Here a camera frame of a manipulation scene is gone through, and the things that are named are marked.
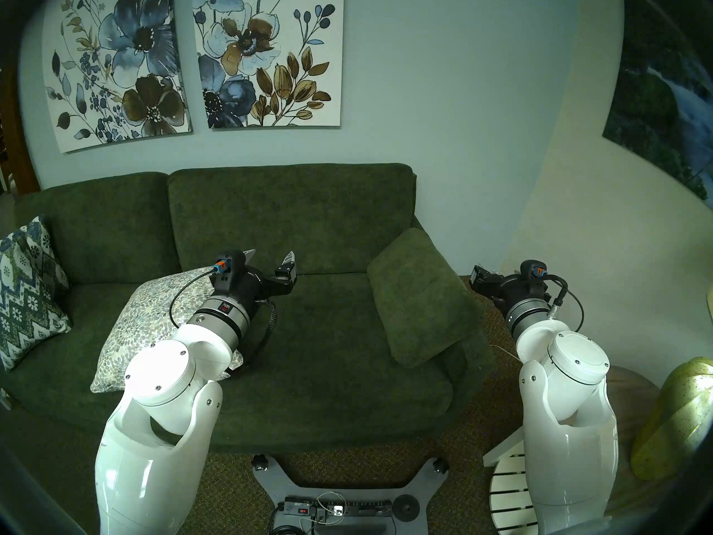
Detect braided black left arm cable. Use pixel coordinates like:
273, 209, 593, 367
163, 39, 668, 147
237, 297, 279, 368

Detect dark green fabric sofa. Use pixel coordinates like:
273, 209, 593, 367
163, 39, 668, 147
0, 163, 496, 454

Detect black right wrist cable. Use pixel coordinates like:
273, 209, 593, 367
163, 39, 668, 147
543, 272, 585, 334

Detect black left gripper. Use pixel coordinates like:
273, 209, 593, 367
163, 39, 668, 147
212, 248, 297, 317

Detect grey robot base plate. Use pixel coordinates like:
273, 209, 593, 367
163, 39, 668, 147
251, 455, 451, 535

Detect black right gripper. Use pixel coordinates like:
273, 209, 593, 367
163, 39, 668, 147
471, 259, 553, 318

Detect coiled thin white wire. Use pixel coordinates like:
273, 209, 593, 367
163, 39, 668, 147
301, 492, 347, 524

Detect white slatted stool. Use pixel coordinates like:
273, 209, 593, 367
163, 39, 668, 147
484, 439, 544, 535

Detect waterfall landscape poster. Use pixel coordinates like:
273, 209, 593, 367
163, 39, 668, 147
603, 0, 713, 208

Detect black round base knob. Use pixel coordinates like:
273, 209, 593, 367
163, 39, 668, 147
393, 495, 422, 522

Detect round wooden side table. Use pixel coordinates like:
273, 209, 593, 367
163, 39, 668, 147
602, 366, 669, 518

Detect green sofa armrest cushion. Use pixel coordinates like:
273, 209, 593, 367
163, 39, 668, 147
367, 227, 485, 368

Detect blue flower canvas painting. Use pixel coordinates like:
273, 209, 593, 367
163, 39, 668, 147
42, 0, 193, 154

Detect blue zigzag patterned pillow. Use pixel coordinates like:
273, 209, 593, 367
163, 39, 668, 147
0, 215, 73, 372

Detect pebble print throw pillow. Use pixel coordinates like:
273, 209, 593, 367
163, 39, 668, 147
90, 266, 246, 394

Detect black power strip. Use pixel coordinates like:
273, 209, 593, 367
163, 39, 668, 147
284, 498, 393, 523

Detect brown leaf flower canvas painting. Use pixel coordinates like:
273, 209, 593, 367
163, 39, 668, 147
191, 0, 345, 130

